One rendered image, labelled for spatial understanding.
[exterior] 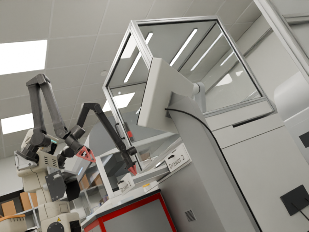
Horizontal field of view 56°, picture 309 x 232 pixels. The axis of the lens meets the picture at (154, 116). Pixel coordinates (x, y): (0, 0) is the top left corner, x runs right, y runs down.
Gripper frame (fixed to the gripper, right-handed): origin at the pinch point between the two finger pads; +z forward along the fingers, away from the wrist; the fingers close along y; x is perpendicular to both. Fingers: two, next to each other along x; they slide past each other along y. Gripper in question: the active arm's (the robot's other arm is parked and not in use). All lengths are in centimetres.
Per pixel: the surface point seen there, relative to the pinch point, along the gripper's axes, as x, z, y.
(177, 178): 15.7, 19.9, -21.9
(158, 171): 9.3, 7.7, -13.8
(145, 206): -13.2, 25.0, 2.1
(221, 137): 48, 11, -54
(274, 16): 158, -12, -22
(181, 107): 106, -8, -1
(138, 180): 11.0, 5.6, 4.4
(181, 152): 38.3, 5.6, -24.3
